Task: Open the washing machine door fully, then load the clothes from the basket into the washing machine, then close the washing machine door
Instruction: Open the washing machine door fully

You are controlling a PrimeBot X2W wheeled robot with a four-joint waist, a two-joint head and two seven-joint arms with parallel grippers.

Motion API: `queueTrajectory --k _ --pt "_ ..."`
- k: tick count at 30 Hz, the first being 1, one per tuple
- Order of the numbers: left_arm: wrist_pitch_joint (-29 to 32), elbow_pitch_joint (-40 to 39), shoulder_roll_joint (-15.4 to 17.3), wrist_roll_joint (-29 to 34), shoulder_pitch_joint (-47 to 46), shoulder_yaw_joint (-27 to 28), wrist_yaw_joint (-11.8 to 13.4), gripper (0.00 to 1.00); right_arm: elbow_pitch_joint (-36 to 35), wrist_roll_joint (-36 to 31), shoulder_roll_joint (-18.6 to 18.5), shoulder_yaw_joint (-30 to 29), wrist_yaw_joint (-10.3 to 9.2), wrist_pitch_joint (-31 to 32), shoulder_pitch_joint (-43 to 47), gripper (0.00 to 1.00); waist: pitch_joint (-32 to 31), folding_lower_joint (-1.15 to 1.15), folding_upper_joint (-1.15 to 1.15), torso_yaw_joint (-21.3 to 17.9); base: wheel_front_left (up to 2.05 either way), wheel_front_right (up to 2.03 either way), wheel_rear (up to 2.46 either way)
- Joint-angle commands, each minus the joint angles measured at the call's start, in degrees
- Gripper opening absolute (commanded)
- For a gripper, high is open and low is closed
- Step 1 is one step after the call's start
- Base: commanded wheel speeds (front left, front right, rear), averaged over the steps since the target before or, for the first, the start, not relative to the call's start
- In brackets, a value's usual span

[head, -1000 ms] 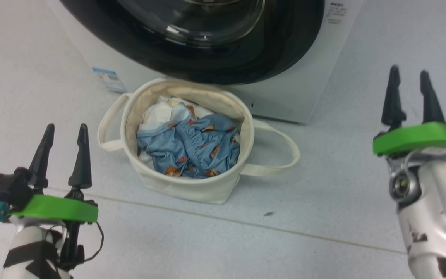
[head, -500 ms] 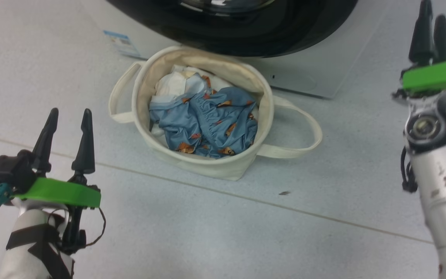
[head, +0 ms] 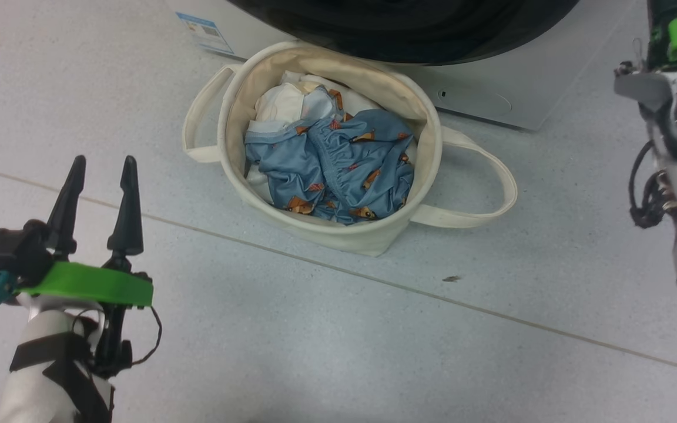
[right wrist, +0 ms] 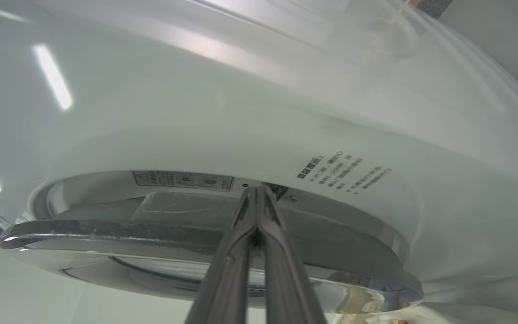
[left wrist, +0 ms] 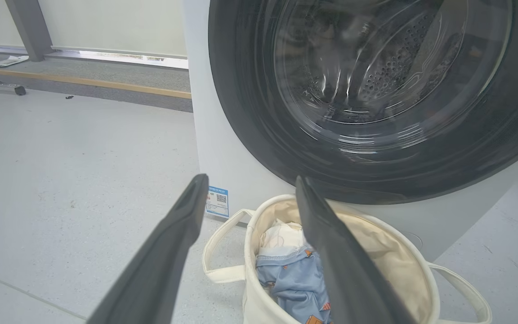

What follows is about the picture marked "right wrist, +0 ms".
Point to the black printed text label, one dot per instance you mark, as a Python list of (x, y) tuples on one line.
[(340, 173)]

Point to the grey warning sticker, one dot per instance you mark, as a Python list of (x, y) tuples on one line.
[(182, 180)]

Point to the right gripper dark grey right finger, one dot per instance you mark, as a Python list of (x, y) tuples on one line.
[(281, 270)]

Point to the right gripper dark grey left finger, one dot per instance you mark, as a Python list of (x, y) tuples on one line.
[(236, 256)]

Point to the white front-load washing machine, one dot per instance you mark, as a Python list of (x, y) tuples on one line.
[(241, 103)]

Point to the black door with glass bowl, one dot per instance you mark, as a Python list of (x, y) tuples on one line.
[(106, 234)]

